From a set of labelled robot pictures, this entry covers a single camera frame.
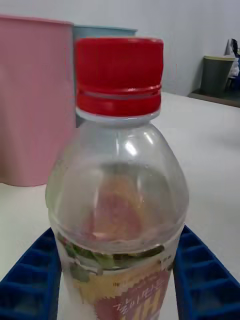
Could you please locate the grey plastic bin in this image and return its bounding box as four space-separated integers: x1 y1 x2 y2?
199 55 237 97

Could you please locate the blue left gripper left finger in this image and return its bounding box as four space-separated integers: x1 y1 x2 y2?
0 226 63 320

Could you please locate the pale blue plastic bin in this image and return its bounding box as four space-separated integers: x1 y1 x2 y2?
72 24 139 129

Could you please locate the pink plastic bin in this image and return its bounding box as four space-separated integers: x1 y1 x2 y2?
0 14 77 187

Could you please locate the clear plastic bottle red cap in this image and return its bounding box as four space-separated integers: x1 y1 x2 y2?
44 36 190 320

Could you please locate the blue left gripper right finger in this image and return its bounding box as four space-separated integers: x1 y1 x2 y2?
173 224 240 320

